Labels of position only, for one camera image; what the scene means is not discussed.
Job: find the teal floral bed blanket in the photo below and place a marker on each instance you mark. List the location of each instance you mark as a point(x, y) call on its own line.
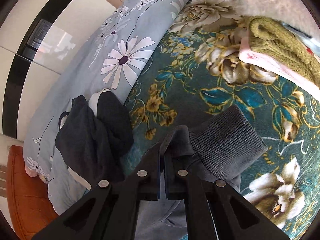
point(194, 73)

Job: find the black and white jacket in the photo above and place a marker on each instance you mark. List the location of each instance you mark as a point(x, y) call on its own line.
point(92, 138)

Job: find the light blue floral duvet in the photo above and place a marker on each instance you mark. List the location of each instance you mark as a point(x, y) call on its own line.
point(113, 57)

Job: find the olive knitted garment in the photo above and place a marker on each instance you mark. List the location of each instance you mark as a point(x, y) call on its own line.
point(269, 37)

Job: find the beige fluffy garment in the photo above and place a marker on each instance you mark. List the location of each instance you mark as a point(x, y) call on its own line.
point(292, 12)

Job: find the pink white folded cloth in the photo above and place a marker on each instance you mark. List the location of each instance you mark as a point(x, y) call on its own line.
point(270, 64)

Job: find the white black wardrobe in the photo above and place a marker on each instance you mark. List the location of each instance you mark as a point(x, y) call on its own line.
point(39, 38)

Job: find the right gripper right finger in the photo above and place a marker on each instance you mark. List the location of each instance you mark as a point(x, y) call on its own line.
point(215, 210)

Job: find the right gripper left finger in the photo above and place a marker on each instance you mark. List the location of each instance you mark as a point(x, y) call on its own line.
point(110, 212)

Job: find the orange wooden headboard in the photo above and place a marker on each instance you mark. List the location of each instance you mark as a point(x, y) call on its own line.
point(29, 206)

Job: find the pink pillow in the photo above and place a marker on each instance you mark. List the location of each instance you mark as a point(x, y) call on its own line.
point(32, 172)

